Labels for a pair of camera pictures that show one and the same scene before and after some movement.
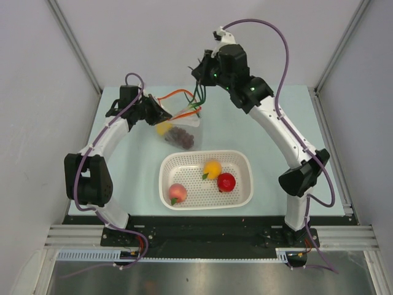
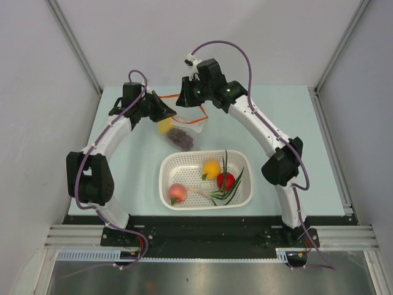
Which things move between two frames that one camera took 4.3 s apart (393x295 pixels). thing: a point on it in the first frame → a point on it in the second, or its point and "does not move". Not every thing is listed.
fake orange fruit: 212,170 does not move
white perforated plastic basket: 206,179 does not move
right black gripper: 201,72 → 186,99
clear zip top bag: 183,130 does not move
